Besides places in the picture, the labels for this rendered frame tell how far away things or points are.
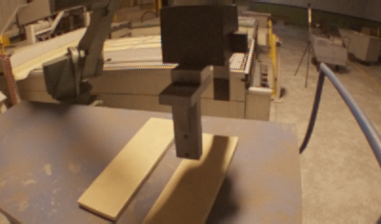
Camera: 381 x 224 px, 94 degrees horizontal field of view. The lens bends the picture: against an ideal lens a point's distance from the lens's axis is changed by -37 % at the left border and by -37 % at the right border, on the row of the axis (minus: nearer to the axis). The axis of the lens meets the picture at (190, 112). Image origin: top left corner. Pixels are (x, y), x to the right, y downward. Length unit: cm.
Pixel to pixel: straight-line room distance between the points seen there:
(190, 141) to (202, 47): 19
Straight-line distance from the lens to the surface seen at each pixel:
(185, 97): 45
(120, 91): 275
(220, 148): 78
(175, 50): 54
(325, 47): 574
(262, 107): 240
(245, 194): 65
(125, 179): 69
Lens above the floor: 149
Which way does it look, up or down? 26 degrees down
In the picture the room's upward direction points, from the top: 3 degrees counter-clockwise
